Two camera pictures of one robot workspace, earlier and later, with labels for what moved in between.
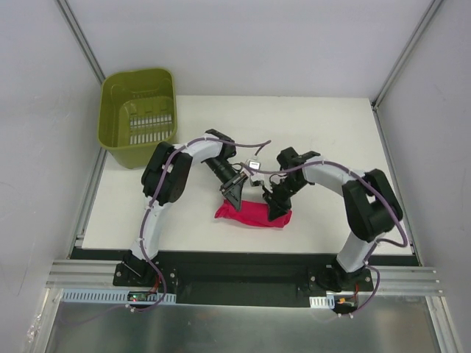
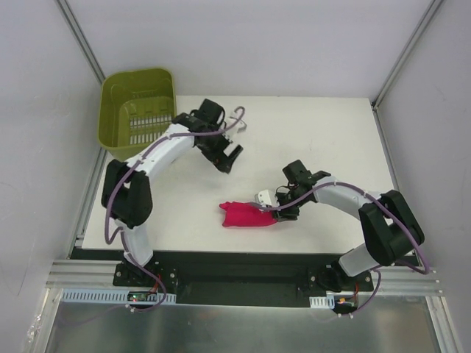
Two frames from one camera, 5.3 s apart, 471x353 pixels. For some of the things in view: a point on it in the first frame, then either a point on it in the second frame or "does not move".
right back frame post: (430, 11) does not move
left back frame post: (82, 39) does not move
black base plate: (247, 277) does not move
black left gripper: (232, 182) to (219, 157)
